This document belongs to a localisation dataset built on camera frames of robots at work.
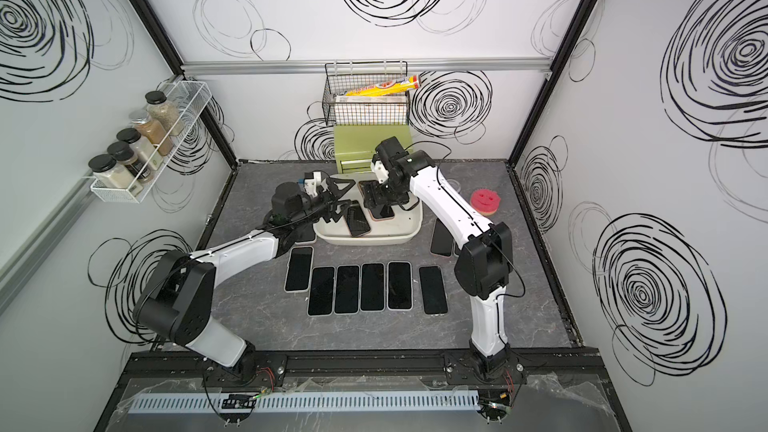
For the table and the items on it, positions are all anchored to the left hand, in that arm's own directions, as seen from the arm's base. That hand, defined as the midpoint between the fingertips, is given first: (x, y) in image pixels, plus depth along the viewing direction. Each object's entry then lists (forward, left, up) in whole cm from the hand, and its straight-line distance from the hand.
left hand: (353, 191), depth 81 cm
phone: (-19, +10, -25) cm, 33 cm away
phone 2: (-19, +2, -22) cm, 29 cm away
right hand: (0, -6, -4) cm, 7 cm away
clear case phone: (-18, -24, -23) cm, 37 cm away
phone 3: (-16, -14, -23) cm, 31 cm away
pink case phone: (0, -6, -8) cm, 10 cm away
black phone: (-3, -28, -22) cm, 36 cm away
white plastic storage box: (-6, -11, -6) cm, 14 cm away
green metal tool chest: (+24, +2, -4) cm, 24 cm away
